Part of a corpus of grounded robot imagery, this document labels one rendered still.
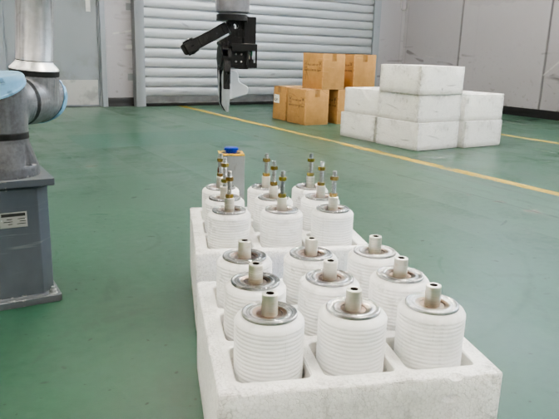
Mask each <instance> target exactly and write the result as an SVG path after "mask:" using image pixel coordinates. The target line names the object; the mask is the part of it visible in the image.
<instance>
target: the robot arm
mask: <svg viewBox="0 0 559 419"><path fill-rule="evenodd" d="M215 11H216V12H217V13H218V14H216V21H223V23H221V24H220V25H218V26H216V27H214V28H212V29H210V30H209V31H207V32H204V33H202V34H201V35H199V36H198V37H195V38H193V37H191V38H187V39H186V40H185V41H184V42H183V44H182V45H181V50H182V51H183V53H184V54H185V55H189V56H190V55H194V54H196V53H197V52H198V51H199V49H200V48H202V47H204V46H206V45H207V44H209V43H211V42H213V41H215V40H217V39H219V38H220V37H223V36H224V35H226V34H228V33H229V35H228V36H226V37H224V38H222V39H220V40H219V41H217V43H216V44H217V45H218V46H217V53H216V61H217V79H218V94H219V103H220V106H221V108H222V109H223V111H226V112H229V106H230V99H233V98H236V97H239V96H245V95H246V94H247V93H248V86H246V85H244V84H242V83H241V82H240V81H239V74H238V72H237V71H235V70H231V69H230V68H237V69H248V68H257V44H255V39H256V17H248V15H247V14H248V13H249V12H250V0H215ZM234 24H235V25H236V29H235V25H234ZM252 51H255V63H254V59H252V56H253V52H252ZM66 105H67V89H66V87H65V86H64V85H63V84H62V82H61V81H60V80H59V69H58V68H57V67H56V66H55V65H54V64H53V0H15V61H14V62H13V63H12V64H11V65H9V66H8V71H0V180H18V179H24V178H29V177H33V176H35V175H39V174H40V167H39V163H38V160H37V157H36V155H35V153H34V150H33V148H32V145H31V143H30V140H29V129H28V125H31V124H37V123H45V122H49V121H51V120H54V119H56V118H57V117H59V116H60V115H61V114H62V113H63V111H64V110H65V108H66Z"/></svg>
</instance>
